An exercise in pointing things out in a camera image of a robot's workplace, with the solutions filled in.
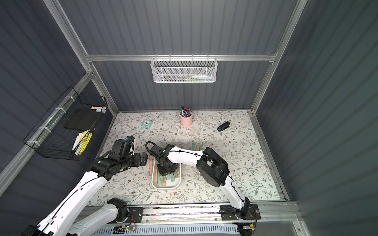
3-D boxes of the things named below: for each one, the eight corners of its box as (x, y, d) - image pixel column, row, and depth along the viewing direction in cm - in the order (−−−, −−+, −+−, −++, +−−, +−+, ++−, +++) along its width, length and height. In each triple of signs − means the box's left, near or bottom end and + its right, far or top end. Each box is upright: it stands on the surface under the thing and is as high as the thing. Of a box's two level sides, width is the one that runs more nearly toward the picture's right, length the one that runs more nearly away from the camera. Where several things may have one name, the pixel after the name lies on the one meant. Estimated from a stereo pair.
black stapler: (219, 132, 109) (220, 129, 107) (216, 129, 111) (217, 126, 108) (230, 126, 113) (231, 123, 110) (227, 123, 115) (228, 120, 112)
